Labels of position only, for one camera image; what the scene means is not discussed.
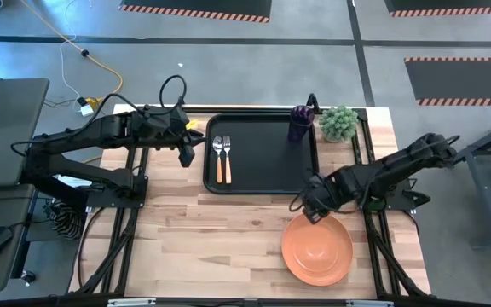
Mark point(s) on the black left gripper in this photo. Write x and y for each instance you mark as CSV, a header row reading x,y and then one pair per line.
x,y
177,128

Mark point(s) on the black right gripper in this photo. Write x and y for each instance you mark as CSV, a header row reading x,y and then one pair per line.
x,y
326,192

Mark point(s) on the orange round plate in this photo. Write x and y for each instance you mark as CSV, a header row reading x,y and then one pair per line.
x,y
318,256

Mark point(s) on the purple ribbed cup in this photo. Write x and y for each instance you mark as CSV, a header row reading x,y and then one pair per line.
x,y
300,125

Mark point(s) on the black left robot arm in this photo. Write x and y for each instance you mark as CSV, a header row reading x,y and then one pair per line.
x,y
100,128

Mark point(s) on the black rectangular serving tray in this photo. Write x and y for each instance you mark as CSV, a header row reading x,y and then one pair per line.
x,y
262,162

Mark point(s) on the green artificial succulent plant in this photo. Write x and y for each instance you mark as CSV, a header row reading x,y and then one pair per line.
x,y
337,123

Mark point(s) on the yellow plug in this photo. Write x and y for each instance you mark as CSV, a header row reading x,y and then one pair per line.
x,y
93,102

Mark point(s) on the white power adapter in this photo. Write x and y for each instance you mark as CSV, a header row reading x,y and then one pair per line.
x,y
87,110

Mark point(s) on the white paper sheet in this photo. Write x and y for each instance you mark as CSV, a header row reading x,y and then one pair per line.
x,y
73,181

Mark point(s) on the zebra striped cloth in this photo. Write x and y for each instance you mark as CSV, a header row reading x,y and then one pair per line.
x,y
64,219

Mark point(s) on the black striped-edge floor mat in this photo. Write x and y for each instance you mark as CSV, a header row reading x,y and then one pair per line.
x,y
463,81
194,6
454,5

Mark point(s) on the dark grey metal stand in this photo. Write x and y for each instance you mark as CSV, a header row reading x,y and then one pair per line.
x,y
490,192

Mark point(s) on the black caster wheel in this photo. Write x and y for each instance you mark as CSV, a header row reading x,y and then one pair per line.
x,y
28,277

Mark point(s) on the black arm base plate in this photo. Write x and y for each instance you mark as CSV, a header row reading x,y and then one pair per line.
x,y
401,200
100,198

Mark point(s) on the grey metal bracket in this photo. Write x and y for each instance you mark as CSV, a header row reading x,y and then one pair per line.
x,y
130,302
369,304

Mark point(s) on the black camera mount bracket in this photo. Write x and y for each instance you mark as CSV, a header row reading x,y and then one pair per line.
x,y
312,99

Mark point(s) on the black aluminium table frame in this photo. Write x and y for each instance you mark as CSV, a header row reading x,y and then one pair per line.
x,y
112,256

